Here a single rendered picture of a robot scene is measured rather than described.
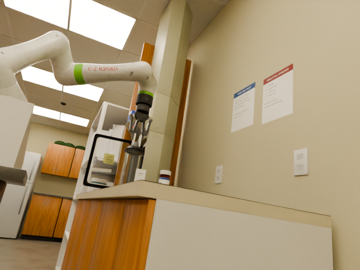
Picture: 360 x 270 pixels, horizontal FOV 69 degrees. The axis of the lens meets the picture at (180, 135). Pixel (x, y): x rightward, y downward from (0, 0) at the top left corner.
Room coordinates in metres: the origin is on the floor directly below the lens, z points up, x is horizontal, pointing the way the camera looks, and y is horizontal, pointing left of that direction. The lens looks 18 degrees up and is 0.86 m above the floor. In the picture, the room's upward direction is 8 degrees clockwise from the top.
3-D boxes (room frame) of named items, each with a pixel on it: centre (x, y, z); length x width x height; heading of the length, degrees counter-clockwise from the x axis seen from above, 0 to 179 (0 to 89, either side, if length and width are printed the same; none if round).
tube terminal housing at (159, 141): (1.93, 0.16, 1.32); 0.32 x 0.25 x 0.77; 23
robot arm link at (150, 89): (1.36, 0.23, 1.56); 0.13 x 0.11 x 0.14; 171
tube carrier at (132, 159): (1.36, 0.23, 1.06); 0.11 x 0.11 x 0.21
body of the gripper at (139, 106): (1.36, 0.23, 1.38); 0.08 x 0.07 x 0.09; 113
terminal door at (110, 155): (1.97, 0.50, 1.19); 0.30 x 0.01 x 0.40; 105
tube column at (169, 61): (1.93, 0.16, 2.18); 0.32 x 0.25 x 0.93; 23
